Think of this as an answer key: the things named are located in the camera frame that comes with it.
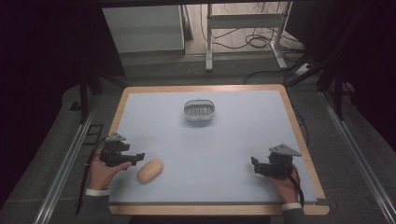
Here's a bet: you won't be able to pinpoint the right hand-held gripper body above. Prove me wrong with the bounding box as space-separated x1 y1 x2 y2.
253 143 303 179

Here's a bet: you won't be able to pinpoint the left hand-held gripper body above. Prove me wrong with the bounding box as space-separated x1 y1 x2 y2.
99 132 139 168

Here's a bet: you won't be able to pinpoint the tan bread roll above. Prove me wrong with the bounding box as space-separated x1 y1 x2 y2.
137 159 164 185

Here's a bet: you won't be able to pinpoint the white soap dish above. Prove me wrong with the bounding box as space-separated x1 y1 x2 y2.
183 99 217 122

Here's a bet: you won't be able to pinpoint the person's right hand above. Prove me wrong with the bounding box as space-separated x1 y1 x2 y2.
264 165 301 205

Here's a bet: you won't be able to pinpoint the person's left hand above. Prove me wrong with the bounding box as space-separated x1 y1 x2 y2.
88 146 133 191

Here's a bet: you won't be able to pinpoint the pale blue table mat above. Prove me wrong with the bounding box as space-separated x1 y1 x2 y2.
108 90 318 204

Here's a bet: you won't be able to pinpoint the black tripod stand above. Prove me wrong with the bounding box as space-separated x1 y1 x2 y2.
284 46 356 121
69 69 127 125

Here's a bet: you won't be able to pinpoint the white power strip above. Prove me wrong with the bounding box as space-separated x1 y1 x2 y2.
293 63 312 77

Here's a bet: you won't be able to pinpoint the white cabinet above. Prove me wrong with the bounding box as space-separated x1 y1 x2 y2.
102 4 186 54

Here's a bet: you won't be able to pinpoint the white metal stand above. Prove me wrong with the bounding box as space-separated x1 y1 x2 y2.
205 2 293 73

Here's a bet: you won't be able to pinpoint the right gripper black red cable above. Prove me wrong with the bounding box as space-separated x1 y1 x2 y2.
286 166 305 209

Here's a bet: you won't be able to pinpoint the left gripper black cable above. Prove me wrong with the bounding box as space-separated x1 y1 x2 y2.
74 138 108 217

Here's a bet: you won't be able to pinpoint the aluminium floor rail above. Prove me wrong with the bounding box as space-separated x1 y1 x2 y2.
32 102 101 224
319 91 396 224

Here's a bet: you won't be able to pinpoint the black floor cables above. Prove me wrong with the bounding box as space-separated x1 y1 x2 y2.
199 2 307 85

